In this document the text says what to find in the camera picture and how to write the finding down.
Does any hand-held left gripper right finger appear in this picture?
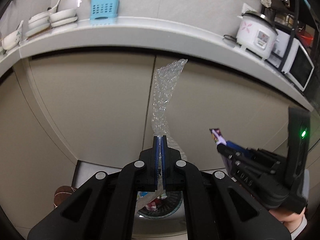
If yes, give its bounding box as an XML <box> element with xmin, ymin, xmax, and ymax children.
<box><xmin>162</xmin><ymin>135</ymin><xmax>292</xmax><ymax>240</ymax></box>

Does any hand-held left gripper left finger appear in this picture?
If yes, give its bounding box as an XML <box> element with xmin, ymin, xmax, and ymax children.
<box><xmin>27</xmin><ymin>135</ymin><xmax>161</xmax><ymax>240</ymax></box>

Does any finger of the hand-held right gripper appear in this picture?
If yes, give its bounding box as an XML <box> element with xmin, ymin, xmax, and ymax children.
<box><xmin>217</xmin><ymin>145</ymin><xmax>250</xmax><ymax>172</ymax></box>
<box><xmin>226</xmin><ymin>141</ymin><xmax>283</xmax><ymax>174</ymax></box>

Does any purple wrapper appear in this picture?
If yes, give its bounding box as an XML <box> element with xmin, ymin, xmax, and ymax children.
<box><xmin>209</xmin><ymin>128</ymin><xmax>234</xmax><ymax>175</ymax></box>

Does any dark mesh trash basket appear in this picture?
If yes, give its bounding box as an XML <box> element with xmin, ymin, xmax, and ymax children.
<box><xmin>136</xmin><ymin>191</ymin><xmax>183</xmax><ymax>218</ymax></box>

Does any clear bubble wrap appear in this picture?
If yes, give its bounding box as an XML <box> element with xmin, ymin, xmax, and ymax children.
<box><xmin>150</xmin><ymin>59</ymin><xmax>188</xmax><ymax>162</ymax></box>

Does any person's right hand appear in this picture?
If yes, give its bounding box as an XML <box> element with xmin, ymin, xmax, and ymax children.
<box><xmin>270</xmin><ymin>206</ymin><xmax>306</xmax><ymax>224</ymax></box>

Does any brown round stool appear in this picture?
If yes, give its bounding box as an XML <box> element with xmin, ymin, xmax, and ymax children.
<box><xmin>54</xmin><ymin>185</ymin><xmax>78</xmax><ymax>208</ymax></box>

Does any white microwave oven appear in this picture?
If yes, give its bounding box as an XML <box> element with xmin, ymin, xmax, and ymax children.
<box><xmin>266</xmin><ymin>31</ymin><xmax>315</xmax><ymax>92</ymax></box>

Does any white flowered rice cooker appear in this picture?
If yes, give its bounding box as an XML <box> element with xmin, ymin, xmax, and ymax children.
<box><xmin>236</xmin><ymin>10</ymin><xmax>278</xmax><ymax>60</ymax></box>

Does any steel pot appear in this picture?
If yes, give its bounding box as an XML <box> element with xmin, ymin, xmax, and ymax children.
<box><xmin>275</xmin><ymin>12</ymin><xmax>294</xmax><ymax>27</ymax></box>

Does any black metal rack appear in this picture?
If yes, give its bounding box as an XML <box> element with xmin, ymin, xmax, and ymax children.
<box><xmin>260</xmin><ymin>0</ymin><xmax>320</xmax><ymax>98</ymax></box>

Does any blue plastic chopstick holder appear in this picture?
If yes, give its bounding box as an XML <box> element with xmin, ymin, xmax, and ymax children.
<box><xmin>90</xmin><ymin>0</ymin><xmax>119</xmax><ymax>20</ymax></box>

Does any white ribbed plate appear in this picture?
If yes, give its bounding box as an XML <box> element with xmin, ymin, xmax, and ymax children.
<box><xmin>51</xmin><ymin>16</ymin><xmax>78</xmax><ymax>28</ymax></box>

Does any shallow white plate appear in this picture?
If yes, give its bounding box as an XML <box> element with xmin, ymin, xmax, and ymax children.
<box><xmin>25</xmin><ymin>24</ymin><xmax>53</xmax><ymax>37</ymax></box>

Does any small white bowl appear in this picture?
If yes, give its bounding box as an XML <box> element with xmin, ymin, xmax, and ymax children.
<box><xmin>28</xmin><ymin>17</ymin><xmax>52</xmax><ymax>30</ymax></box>
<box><xmin>28</xmin><ymin>11</ymin><xmax>50</xmax><ymax>24</ymax></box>

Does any white ceramic spoon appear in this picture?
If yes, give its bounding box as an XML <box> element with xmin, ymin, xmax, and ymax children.
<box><xmin>49</xmin><ymin>0</ymin><xmax>62</xmax><ymax>14</ymax></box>

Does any white bowl with green print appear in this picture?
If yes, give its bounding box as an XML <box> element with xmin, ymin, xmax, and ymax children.
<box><xmin>2</xmin><ymin>20</ymin><xmax>24</xmax><ymax>50</ymax></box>

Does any white wall socket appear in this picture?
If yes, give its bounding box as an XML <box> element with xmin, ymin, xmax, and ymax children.
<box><xmin>241</xmin><ymin>3</ymin><xmax>258</xmax><ymax>15</ymax></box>

